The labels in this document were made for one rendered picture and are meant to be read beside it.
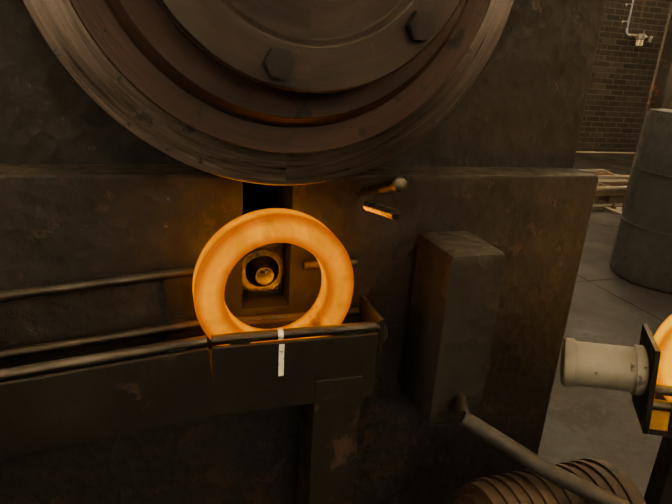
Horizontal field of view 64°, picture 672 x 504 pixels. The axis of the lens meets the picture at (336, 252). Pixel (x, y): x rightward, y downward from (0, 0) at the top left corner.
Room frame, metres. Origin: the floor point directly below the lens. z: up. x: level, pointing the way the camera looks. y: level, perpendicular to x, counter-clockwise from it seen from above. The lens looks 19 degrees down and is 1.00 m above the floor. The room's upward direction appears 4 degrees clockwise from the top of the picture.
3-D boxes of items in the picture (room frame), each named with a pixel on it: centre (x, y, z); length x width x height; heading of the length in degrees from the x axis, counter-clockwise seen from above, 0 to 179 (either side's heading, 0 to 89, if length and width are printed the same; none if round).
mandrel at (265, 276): (0.72, 0.11, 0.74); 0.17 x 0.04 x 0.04; 18
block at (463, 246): (0.65, -0.15, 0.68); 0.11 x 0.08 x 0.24; 18
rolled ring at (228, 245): (0.58, 0.07, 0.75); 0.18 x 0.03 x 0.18; 108
